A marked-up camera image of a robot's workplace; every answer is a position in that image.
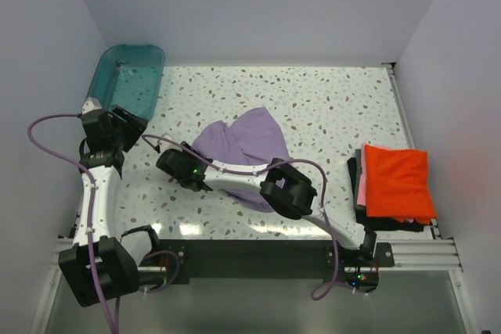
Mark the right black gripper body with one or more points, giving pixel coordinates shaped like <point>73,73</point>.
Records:
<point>186,154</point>

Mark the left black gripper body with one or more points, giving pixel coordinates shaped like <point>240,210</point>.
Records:
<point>113,137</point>

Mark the purple t shirt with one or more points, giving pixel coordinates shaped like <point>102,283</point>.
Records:
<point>254,138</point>

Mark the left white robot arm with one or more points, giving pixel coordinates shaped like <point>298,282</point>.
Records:
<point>102,264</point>

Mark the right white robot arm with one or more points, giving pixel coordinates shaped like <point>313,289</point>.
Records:
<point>294,189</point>

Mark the teal plastic basket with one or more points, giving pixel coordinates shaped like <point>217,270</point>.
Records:
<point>129,76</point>

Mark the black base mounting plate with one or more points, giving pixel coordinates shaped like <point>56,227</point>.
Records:
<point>303,259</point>

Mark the pink folded t shirt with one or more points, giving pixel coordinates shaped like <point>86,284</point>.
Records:
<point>361,186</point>

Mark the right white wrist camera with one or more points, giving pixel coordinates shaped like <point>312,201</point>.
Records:
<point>164,143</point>

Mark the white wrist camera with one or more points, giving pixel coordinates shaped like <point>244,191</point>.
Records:
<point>90,104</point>
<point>164,143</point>

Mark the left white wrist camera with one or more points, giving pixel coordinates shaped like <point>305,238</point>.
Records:
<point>90,104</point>

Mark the aluminium frame rail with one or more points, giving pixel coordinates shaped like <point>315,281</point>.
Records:
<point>413,255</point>

